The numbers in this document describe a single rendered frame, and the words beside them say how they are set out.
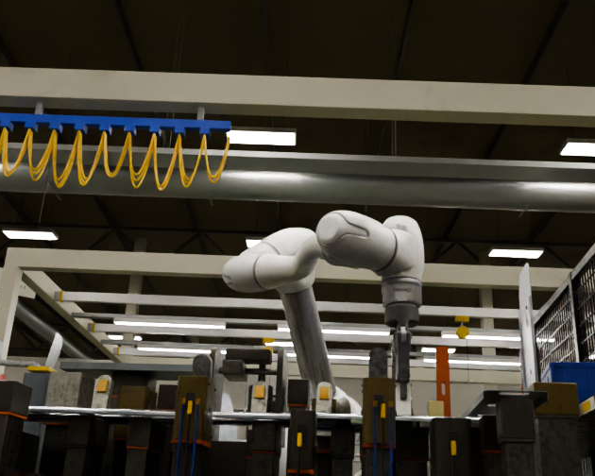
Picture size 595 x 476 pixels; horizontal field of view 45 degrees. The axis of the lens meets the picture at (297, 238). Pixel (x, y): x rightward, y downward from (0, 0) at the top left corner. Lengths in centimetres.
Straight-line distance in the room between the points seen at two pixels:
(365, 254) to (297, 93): 329
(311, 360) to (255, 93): 279
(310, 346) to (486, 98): 298
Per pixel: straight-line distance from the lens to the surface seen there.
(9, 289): 839
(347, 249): 150
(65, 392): 185
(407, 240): 162
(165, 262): 804
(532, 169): 984
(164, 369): 194
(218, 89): 481
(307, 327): 221
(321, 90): 478
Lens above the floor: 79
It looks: 22 degrees up
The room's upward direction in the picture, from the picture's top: 3 degrees clockwise
